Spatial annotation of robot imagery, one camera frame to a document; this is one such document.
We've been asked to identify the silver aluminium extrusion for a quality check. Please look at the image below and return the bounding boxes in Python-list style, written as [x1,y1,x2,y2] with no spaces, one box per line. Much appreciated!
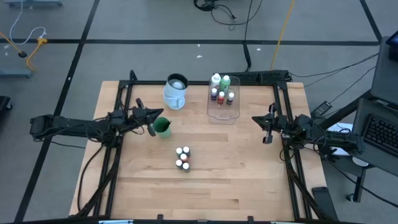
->
[98,219,135,224]

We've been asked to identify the black aluminium table frame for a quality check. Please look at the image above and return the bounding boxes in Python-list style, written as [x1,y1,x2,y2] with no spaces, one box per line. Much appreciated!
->
[73,70,330,224]

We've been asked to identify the large white paint bottle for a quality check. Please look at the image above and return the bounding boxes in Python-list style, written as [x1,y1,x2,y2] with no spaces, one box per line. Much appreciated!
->
[210,73,222,91]

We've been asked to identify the grey metal stand base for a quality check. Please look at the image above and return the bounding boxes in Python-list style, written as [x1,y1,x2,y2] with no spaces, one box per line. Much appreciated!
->
[0,68,34,78]
[4,0,63,7]

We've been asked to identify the yellow extension cord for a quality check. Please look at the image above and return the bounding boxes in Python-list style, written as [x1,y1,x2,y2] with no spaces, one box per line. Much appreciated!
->
[0,30,49,72]

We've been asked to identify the clear plastic bin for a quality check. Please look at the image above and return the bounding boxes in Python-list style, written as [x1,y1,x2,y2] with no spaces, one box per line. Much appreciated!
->
[206,75,242,125]

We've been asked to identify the black computer keyboard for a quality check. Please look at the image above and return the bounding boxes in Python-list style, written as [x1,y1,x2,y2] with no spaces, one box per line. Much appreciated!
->
[362,113,398,158]

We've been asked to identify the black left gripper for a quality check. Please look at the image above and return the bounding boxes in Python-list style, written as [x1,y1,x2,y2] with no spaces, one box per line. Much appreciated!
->
[132,98,165,137]

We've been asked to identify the black equipment caster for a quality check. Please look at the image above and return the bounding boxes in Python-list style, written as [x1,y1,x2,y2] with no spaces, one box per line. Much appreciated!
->
[0,95,13,121]

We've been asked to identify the black floor cable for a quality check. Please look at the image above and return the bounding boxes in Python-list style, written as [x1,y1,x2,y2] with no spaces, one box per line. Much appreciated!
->
[243,0,265,73]

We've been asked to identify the black power strip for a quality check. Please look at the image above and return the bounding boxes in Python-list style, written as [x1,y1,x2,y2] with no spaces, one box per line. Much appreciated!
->
[228,70,293,84]

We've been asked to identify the white cylindrical container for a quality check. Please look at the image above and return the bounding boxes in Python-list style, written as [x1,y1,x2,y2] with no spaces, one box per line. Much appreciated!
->
[162,73,190,111]

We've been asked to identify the black power adapter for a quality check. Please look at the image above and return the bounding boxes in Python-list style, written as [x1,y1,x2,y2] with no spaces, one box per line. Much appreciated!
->
[310,100,333,118]

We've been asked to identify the green plastic cup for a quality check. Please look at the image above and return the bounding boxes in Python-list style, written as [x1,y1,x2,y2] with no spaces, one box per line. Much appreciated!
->
[152,116,173,139]

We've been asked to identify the black foot pedal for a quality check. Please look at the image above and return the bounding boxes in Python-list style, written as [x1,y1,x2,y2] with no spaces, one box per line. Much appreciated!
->
[312,185,339,221]

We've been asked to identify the long yellow cord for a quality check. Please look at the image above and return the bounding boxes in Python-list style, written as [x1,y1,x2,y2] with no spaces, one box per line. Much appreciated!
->
[269,0,297,71]

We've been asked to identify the white paper sheet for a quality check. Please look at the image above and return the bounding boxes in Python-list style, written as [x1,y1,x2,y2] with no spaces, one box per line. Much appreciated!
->
[326,122,355,156]

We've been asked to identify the large green paint bottle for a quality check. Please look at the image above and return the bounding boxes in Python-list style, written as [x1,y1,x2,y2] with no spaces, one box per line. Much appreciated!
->
[220,75,232,94]

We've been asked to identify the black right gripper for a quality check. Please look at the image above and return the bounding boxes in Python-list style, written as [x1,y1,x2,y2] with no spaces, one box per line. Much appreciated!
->
[251,103,289,144]

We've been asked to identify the black computer desk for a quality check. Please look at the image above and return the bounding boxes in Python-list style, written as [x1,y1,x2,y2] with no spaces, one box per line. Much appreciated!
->
[346,35,398,203]

